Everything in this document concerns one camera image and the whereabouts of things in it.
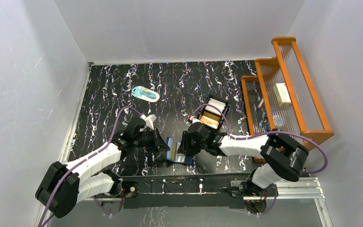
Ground blue items on rack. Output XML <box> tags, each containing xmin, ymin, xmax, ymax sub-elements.
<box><xmin>265</xmin><ymin>110</ymin><xmax>285</xmax><ymax>131</ymax></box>

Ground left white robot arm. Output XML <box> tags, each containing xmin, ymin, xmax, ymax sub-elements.
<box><xmin>35</xmin><ymin>114</ymin><xmax>169</xmax><ymax>218</ymax></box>

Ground aluminium frame rail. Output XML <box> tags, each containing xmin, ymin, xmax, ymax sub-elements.
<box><xmin>49</xmin><ymin>177</ymin><xmax>330</xmax><ymax>227</ymax></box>

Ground gold cards in box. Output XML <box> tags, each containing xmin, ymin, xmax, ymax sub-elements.
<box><xmin>199</xmin><ymin>108</ymin><xmax>221</xmax><ymax>129</ymax></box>

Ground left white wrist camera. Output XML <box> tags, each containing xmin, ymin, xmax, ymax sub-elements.
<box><xmin>140</xmin><ymin>114</ymin><xmax>156</xmax><ymax>130</ymax></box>

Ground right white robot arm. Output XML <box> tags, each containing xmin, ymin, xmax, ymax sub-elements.
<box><xmin>174</xmin><ymin>122</ymin><xmax>309</xmax><ymax>196</ymax></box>

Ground white cards stack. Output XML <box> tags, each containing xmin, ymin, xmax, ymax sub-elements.
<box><xmin>205</xmin><ymin>98</ymin><xmax>226</xmax><ymax>114</ymax></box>

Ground gold credit card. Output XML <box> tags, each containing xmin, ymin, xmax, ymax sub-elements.
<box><xmin>167</xmin><ymin>140</ymin><xmax>181</xmax><ymax>161</ymax></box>

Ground blue leather card holder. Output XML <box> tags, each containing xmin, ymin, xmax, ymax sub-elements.
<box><xmin>166</xmin><ymin>137</ymin><xmax>193</xmax><ymax>165</ymax></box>

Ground teal oval blister pack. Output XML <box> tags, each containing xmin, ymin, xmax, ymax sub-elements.
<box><xmin>131</xmin><ymin>86</ymin><xmax>160</xmax><ymax>103</ymax></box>

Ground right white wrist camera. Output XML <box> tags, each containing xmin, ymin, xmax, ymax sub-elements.
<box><xmin>188</xmin><ymin>115</ymin><xmax>201</xmax><ymax>124</ymax></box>

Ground black card box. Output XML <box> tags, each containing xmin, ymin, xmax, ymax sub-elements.
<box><xmin>197</xmin><ymin>95</ymin><xmax>230</xmax><ymax>130</ymax></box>

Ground white box on rack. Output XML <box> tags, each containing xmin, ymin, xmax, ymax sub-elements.
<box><xmin>273</xmin><ymin>83</ymin><xmax>292</xmax><ymax>107</ymax></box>

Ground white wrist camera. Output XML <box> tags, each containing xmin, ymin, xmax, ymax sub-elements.
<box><xmin>140</xmin><ymin>114</ymin><xmax>156</xmax><ymax>130</ymax></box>
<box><xmin>188</xmin><ymin>115</ymin><xmax>201</xmax><ymax>124</ymax></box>

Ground orange wooden tiered rack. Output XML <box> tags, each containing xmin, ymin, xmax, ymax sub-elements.
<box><xmin>241</xmin><ymin>36</ymin><xmax>334</xmax><ymax>145</ymax></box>

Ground small stick on rack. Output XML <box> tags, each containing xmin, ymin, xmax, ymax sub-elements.
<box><xmin>257</xmin><ymin>99</ymin><xmax>264</xmax><ymax>109</ymax></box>

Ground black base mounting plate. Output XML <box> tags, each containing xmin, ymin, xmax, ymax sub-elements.
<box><xmin>92</xmin><ymin>172</ymin><xmax>279</xmax><ymax>210</ymax></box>

